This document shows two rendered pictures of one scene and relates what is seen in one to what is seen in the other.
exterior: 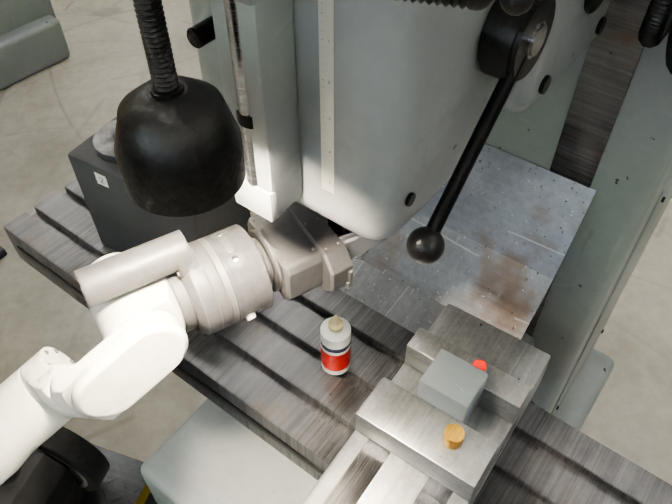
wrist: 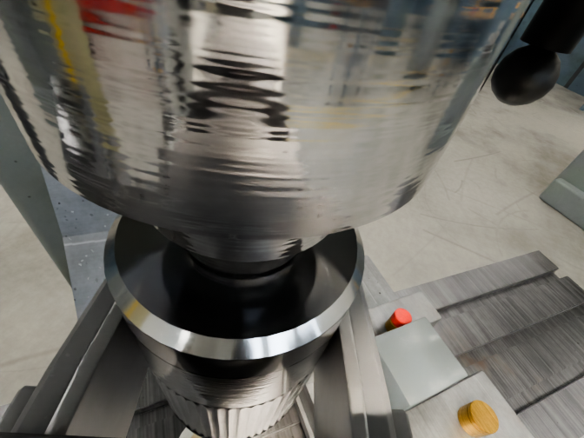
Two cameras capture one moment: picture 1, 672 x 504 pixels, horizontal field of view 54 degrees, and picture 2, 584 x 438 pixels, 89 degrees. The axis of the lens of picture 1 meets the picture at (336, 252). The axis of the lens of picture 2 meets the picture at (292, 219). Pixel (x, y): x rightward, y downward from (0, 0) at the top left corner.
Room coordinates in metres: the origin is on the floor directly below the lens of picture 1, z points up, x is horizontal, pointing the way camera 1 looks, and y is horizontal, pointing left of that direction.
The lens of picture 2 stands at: (0.46, 0.02, 1.30)
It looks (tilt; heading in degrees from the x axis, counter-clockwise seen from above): 44 degrees down; 294
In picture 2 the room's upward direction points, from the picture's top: 12 degrees clockwise
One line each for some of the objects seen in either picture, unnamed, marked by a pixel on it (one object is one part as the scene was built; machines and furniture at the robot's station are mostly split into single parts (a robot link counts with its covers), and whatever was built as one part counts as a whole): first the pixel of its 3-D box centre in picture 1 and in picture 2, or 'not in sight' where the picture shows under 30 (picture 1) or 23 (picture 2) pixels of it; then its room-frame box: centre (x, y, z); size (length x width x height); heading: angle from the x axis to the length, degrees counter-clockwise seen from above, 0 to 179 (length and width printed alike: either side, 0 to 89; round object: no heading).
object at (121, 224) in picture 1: (166, 200); not in sight; (0.72, 0.25, 1.03); 0.22 x 0.12 x 0.20; 60
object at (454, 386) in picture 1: (450, 390); (403, 368); (0.39, -0.13, 1.04); 0.06 x 0.05 x 0.06; 55
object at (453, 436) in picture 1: (453, 436); (477, 418); (0.33, -0.13, 1.05); 0.02 x 0.02 x 0.02
